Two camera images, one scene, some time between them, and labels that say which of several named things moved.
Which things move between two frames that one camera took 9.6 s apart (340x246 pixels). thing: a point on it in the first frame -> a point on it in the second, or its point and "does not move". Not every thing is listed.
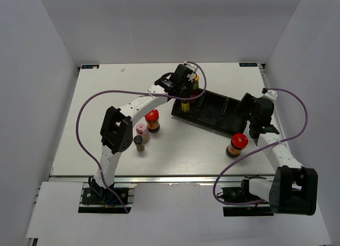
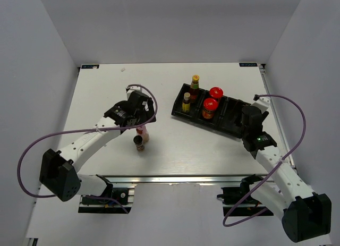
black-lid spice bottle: (138, 141) does not move
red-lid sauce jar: (239, 142) -> (210, 105)
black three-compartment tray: (228, 114) does not move
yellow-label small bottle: (185, 107) does not move
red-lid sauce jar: (152, 118) -> (216, 93)
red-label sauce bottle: (195, 92) does not move
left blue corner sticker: (90, 66) does not move
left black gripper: (189, 85) -> (147, 115)
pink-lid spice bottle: (141, 129) does not move
